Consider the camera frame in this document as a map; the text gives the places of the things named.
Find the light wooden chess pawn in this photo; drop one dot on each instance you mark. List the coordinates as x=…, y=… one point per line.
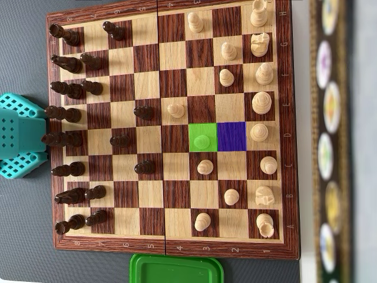
x=195, y=22
x=228, y=51
x=202, y=221
x=226, y=77
x=231, y=196
x=201, y=142
x=175, y=110
x=205, y=166

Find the light wooden chess knight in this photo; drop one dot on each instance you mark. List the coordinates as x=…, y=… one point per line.
x=259, y=44
x=264, y=196

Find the light wooden chess bishop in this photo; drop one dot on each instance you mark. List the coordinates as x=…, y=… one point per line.
x=264, y=73
x=268, y=165

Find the light wooden chess rook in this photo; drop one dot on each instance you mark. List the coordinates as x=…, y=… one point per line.
x=259, y=13
x=265, y=225

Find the light wooden chess king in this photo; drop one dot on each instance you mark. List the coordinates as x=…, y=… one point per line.
x=261, y=102

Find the wooden chessboard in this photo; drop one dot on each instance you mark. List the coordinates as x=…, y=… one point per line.
x=176, y=200

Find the dark wooden chess king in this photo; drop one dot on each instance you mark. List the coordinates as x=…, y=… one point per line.
x=63, y=113

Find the dark wooden chess rook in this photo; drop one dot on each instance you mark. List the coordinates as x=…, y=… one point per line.
x=69, y=224
x=63, y=34

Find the green plastic lid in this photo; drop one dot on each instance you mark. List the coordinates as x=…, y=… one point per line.
x=176, y=269

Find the light wooden chess queen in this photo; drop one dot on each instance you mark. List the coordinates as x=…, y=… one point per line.
x=259, y=132

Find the dark box with round pictures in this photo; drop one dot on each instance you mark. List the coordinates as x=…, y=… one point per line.
x=331, y=103

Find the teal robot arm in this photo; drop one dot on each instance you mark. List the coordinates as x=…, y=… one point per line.
x=17, y=132

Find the dark wooden chess queen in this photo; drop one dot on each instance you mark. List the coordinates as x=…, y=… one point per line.
x=60, y=139

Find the dark wooden chess bishop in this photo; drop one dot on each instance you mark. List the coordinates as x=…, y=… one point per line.
x=66, y=89
x=68, y=169

